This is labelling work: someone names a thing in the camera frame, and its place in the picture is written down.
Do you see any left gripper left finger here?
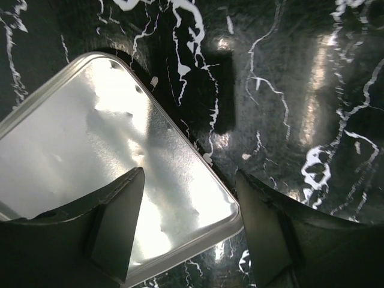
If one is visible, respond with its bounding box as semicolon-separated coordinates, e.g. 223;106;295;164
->
1;167;145;287

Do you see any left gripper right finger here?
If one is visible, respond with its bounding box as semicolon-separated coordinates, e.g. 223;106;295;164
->
236;171;383;287

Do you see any silver square tin lid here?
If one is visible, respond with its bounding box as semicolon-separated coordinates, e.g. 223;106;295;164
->
1;53;243;287

